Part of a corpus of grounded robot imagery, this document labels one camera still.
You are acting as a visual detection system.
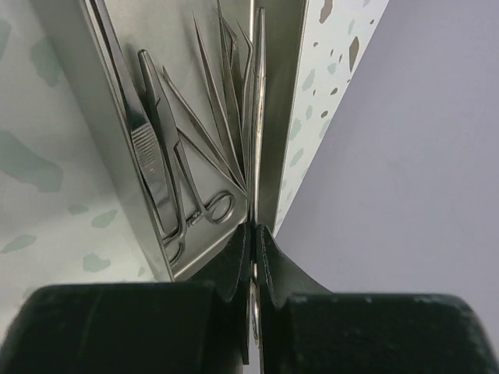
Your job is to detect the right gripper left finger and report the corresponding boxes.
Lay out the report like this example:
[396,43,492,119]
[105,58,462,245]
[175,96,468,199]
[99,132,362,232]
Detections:
[1,224,252,373]

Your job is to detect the thin dark tweezers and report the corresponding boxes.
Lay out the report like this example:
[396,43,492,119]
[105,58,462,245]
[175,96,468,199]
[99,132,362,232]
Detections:
[217,1,253,190]

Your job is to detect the thin steel tweezers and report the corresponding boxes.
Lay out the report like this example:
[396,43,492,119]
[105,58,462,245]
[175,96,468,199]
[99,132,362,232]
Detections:
[161,8,246,192]

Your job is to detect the metal instrument tray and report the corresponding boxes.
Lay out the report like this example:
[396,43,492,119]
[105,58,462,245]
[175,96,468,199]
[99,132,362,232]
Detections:
[32,1,306,281]

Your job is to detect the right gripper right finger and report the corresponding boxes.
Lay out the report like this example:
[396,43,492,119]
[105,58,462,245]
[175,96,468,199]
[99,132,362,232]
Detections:
[255,226,498,373]

